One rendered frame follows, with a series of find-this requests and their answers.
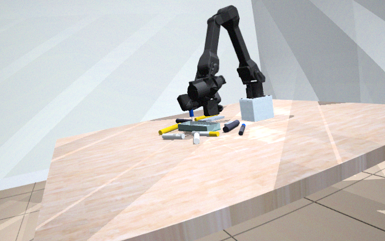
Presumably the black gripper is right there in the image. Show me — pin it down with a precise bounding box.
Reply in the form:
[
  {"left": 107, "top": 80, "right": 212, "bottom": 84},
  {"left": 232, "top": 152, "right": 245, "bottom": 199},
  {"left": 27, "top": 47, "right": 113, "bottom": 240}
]
[{"left": 177, "top": 92, "right": 221, "bottom": 111}]

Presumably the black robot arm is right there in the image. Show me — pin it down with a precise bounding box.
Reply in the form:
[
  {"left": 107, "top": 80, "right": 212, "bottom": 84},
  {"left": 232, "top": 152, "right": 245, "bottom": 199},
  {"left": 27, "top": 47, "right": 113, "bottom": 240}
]
[{"left": 187, "top": 5, "right": 265, "bottom": 117}]

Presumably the keyboard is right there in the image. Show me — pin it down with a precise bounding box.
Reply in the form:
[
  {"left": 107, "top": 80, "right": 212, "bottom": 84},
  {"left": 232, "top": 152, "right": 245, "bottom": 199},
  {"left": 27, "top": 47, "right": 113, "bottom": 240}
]
[{"left": 177, "top": 121, "right": 221, "bottom": 132}]

